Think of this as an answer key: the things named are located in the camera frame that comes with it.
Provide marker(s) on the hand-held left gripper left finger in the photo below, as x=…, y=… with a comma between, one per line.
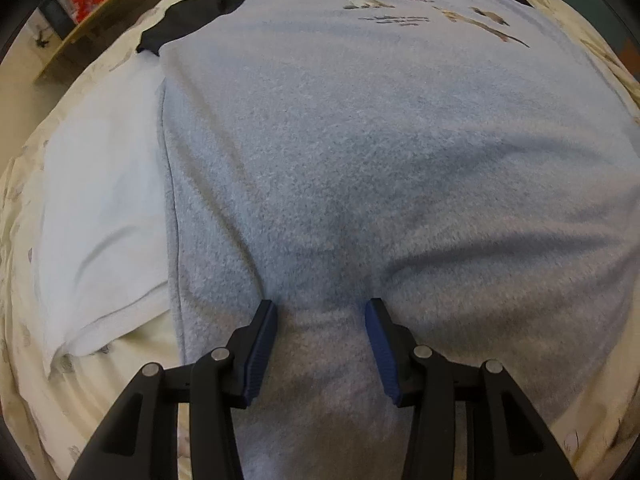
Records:
x=260, y=355

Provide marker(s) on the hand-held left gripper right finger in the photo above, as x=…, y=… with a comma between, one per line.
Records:
x=382, y=355

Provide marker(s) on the grey sweatshirt with black sleeves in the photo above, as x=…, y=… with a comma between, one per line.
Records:
x=375, y=160

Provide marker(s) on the white cartoon print t-shirt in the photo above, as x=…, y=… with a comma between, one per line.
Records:
x=100, y=210

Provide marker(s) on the yellow bear print blanket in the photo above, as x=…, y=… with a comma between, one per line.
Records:
x=50, y=400

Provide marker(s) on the black tower device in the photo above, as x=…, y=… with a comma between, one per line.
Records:
x=55, y=10

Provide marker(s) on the wooden wall shelf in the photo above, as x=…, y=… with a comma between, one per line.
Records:
x=100, y=10

